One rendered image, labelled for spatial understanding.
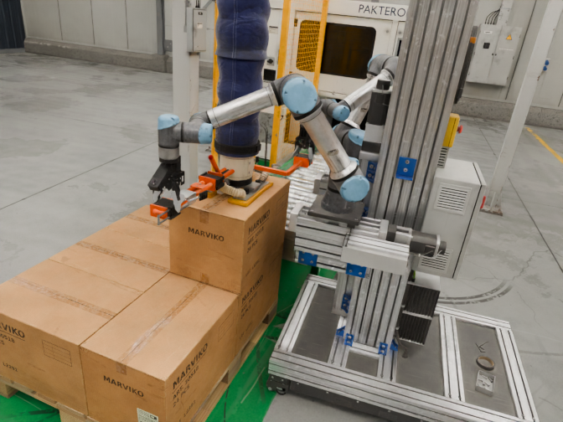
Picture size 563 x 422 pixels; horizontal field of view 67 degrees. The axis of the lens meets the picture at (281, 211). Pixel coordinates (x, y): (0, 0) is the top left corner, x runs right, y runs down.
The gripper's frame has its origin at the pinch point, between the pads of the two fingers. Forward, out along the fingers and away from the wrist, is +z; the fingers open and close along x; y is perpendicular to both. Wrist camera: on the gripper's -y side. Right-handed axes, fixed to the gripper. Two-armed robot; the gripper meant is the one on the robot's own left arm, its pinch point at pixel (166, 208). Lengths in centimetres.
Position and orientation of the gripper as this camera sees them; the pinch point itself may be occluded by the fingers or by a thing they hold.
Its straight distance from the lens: 170.3
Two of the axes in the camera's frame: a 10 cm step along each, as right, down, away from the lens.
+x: -9.3, -2.3, 2.9
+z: -1.0, 9.0, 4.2
